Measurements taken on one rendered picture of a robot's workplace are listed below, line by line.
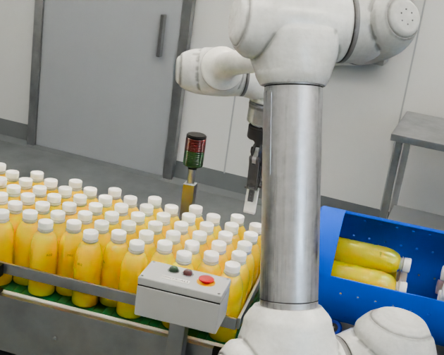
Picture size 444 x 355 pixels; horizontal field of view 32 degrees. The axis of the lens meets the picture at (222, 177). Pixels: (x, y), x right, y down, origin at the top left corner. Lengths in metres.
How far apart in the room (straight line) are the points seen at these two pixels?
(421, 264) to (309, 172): 0.95
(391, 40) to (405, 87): 3.93
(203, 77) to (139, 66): 3.94
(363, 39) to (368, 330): 0.49
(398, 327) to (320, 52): 0.48
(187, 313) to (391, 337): 0.60
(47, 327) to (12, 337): 0.11
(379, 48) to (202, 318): 0.77
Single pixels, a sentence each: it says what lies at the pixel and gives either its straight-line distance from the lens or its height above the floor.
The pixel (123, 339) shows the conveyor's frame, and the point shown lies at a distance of 2.05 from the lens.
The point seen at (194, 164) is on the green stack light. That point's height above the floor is 1.17.
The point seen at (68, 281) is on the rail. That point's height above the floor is 0.97.
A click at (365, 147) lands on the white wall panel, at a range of 5.39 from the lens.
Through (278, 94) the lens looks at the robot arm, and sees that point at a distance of 1.31.
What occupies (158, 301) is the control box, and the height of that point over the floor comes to 1.05.
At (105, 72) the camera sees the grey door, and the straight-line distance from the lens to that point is 5.89.
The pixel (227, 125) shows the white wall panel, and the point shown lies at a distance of 5.61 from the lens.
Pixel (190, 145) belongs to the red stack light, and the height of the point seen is 1.23.
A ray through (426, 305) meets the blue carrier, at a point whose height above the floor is 1.10.
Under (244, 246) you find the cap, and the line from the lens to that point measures 2.05.
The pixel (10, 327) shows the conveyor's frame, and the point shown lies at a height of 0.81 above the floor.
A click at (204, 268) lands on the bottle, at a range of 1.98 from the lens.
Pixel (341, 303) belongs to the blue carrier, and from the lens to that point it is 1.96.
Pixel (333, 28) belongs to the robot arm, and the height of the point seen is 1.75.
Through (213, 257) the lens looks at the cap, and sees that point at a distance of 1.97.
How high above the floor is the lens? 1.91
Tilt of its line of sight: 18 degrees down
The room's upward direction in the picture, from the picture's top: 8 degrees clockwise
